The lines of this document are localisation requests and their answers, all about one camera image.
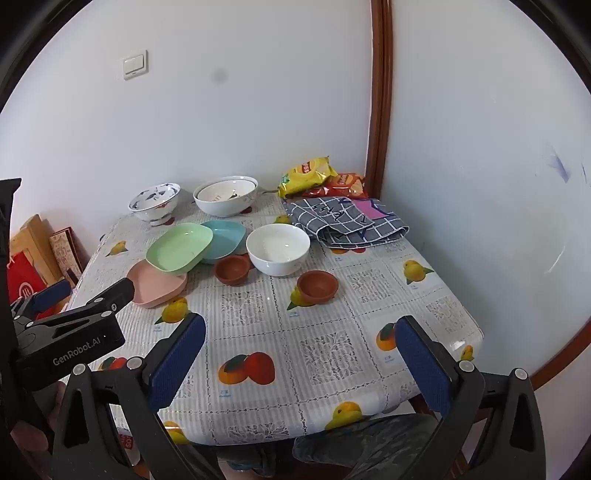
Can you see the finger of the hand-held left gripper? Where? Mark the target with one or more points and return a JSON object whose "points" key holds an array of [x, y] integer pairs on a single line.
{"points": [[51, 297], [106, 300]]}

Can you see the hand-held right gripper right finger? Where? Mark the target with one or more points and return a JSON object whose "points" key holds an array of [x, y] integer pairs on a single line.
{"points": [[422, 364]]}

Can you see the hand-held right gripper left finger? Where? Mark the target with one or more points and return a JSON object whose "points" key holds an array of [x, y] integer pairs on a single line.
{"points": [[178, 360]]}

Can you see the pink plate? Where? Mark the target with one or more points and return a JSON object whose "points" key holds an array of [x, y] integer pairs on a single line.
{"points": [[157, 290]]}

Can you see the green plate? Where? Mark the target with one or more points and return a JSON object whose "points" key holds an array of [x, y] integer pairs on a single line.
{"points": [[180, 249]]}

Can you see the small brown bowl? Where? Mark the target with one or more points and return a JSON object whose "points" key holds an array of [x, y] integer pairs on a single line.
{"points": [[318, 287], [233, 271]]}

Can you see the light blue plate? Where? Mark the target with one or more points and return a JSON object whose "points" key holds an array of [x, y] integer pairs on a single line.
{"points": [[227, 240]]}

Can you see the person's left hand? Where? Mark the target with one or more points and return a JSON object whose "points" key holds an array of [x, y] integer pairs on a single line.
{"points": [[27, 436]]}

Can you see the red box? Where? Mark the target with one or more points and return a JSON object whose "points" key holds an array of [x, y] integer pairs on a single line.
{"points": [[27, 281]]}

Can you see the patterned brown box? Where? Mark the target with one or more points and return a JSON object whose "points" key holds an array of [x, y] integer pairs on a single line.
{"points": [[67, 249]]}

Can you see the brown cardboard box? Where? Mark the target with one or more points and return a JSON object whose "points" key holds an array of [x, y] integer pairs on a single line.
{"points": [[34, 235]]}

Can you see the person's camouflage pants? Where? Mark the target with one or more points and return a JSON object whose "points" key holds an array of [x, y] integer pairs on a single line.
{"points": [[369, 447]]}

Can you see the blue patterned white bowl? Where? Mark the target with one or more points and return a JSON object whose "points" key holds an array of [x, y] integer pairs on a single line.
{"points": [[154, 203]]}

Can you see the fruit printed tablecloth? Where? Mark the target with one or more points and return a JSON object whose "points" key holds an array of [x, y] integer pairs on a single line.
{"points": [[314, 332]]}

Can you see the brown wooden baseboard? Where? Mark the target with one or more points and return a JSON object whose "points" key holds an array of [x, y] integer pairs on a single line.
{"points": [[568, 350]]}

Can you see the plain white bowl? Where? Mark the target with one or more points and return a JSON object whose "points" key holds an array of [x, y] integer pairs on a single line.
{"points": [[277, 249]]}

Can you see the large white bowl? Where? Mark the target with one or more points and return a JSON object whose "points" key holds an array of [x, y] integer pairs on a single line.
{"points": [[224, 208]]}

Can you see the grey checked cloth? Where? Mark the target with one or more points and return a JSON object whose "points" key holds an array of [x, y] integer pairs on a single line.
{"points": [[346, 224]]}

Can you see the red chips bag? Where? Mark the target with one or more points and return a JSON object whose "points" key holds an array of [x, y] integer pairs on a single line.
{"points": [[348, 182]]}

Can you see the yellow chips bag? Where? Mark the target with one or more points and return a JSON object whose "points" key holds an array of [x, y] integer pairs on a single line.
{"points": [[304, 177]]}

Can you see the white light switch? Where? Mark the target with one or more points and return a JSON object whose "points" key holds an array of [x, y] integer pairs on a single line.
{"points": [[135, 64]]}

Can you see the brown wooden door frame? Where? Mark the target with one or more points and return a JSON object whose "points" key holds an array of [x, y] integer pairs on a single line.
{"points": [[381, 92]]}

